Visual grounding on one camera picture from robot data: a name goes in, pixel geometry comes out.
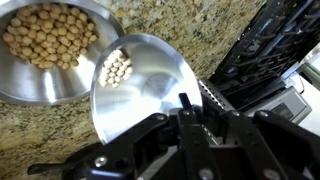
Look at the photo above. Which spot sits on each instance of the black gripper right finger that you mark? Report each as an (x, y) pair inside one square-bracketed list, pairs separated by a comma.
[(266, 140)]

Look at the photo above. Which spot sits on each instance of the small steel bowl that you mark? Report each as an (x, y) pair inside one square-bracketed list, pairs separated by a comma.
[(156, 83)]

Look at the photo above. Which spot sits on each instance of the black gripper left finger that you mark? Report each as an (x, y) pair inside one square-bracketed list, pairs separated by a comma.
[(126, 150)]

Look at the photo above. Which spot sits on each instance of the large steel bowl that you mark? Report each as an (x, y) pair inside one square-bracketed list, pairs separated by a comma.
[(33, 83)]

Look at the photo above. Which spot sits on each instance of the stainless steel gas stove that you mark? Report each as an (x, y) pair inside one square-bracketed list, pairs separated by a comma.
[(266, 50)]

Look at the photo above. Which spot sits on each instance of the pile of chickpeas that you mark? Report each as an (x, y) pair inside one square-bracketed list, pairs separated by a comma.
[(46, 33)]

